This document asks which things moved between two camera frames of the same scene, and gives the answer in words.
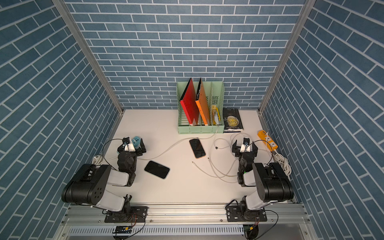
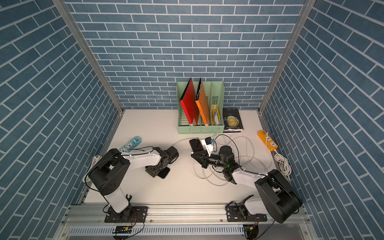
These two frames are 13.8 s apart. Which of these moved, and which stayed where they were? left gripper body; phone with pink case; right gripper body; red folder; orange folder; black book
Moved: left gripper body; right gripper body
Stayed: orange folder; black book; phone with pink case; red folder
